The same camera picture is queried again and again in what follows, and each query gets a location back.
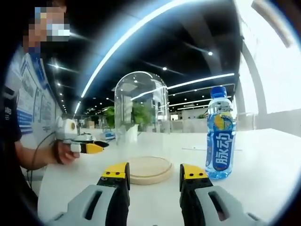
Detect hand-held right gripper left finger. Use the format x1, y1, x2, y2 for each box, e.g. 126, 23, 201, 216
47, 161, 131, 226

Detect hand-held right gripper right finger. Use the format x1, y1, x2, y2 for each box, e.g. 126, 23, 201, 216
180, 163, 266, 226

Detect blue Mizone drink bottle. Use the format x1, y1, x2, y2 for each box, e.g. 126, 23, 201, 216
205, 86, 237, 181

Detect clear glass dome cover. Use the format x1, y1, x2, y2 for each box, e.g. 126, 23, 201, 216
114, 71, 171, 166

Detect person's left hand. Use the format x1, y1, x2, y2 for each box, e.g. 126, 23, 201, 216
53, 140, 81, 165

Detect white blue machine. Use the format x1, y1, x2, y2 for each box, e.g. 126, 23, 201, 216
101, 130, 116, 141

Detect green potted plant white pot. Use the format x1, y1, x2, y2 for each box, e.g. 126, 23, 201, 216
103, 103, 155, 143

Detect round wooden base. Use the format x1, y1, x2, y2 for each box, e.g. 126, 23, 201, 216
127, 155, 175, 186

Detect person's dark shirt torso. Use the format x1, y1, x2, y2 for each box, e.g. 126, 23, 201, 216
0, 84, 40, 226

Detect white worn device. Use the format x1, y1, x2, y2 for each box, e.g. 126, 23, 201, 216
1, 86, 19, 101

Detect black wrist strap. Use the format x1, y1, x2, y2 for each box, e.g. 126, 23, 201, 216
53, 140, 64, 165

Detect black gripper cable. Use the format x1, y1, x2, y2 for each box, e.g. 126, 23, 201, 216
25, 131, 57, 189

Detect blue white wall poster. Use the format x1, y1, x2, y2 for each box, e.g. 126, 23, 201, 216
16, 55, 62, 136

